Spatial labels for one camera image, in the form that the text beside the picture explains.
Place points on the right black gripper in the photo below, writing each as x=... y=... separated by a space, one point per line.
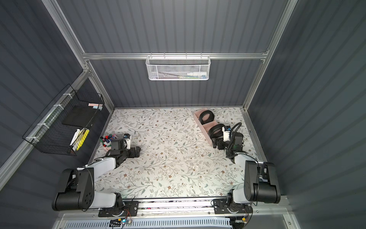
x=219 y=143

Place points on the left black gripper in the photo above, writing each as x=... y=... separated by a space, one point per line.
x=116 y=144

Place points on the long black leather belt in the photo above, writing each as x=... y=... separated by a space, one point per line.
x=216 y=131

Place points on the short black leather belt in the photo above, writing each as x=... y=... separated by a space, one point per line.
x=206 y=116

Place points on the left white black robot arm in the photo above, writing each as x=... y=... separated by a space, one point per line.
x=76 y=187

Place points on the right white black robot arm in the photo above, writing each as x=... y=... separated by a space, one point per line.
x=260 y=177

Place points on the pink compartment storage tray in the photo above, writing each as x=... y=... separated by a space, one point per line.
x=204 y=127

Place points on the pink pen cup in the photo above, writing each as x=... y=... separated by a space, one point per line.
x=107 y=141

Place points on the floral table mat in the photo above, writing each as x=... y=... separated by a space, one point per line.
x=176 y=160

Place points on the yellow highlighter pack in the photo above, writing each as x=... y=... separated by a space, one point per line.
x=80 y=138

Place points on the white marker in basket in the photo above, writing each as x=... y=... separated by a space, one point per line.
x=76 y=134

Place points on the pastel sticky notes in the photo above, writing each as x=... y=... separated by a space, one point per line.
x=96 y=106

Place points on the black notebook in basket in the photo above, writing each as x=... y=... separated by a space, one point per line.
x=81 y=116

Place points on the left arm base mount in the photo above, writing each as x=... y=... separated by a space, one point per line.
x=121 y=209

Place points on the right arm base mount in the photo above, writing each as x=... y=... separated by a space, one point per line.
x=225 y=206

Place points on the black wire wall basket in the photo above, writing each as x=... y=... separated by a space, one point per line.
x=66 y=126

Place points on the white wire mesh basket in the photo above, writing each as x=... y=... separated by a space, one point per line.
x=178 y=67

